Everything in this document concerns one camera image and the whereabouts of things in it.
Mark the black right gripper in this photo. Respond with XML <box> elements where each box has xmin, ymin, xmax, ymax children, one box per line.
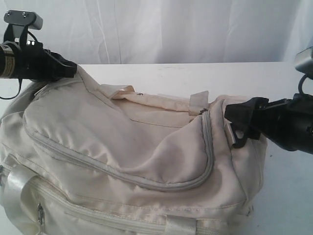
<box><xmin>224</xmin><ymin>97</ymin><xmax>297</xmax><ymax>151</ymax></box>

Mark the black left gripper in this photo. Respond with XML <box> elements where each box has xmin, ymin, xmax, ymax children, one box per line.
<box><xmin>18</xmin><ymin>41</ymin><xmax>77</xmax><ymax>82</ymax></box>

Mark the cream fabric duffel bag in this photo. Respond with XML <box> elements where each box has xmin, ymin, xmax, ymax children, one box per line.
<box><xmin>0</xmin><ymin>68</ymin><xmax>267</xmax><ymax>235</ymax></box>

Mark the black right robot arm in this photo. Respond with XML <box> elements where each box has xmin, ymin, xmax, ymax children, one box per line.
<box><xmin>224</xmin><ymin>94</ymin><xmax>313</xmax><ymax>154</ymax></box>

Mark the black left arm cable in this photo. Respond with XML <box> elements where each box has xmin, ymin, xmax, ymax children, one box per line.
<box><xmin>0</xmin><ymin>31</ymin><xmax>37</xmax><ymax>100</ymax></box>

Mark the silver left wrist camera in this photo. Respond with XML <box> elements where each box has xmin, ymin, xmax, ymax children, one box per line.
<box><xmin>3</xmin><ymin>10</ymin><xmax>43</xmax><ymax>41</ymax></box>

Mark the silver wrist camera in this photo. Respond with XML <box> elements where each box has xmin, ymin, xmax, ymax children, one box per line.
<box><xmin>294</xmin><ymin>47</ymin><xmax>313</xmax><ymax>79</ymax></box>
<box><xmin>3</xmin><ymin>10</ymin><xmax>43</xmax><ymax>41</ymax></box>

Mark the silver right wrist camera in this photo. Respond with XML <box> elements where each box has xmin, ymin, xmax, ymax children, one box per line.
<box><xmin>294</xmin><ymin>47</ymin><xmax>313</xmax><ymax>79</ymax></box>

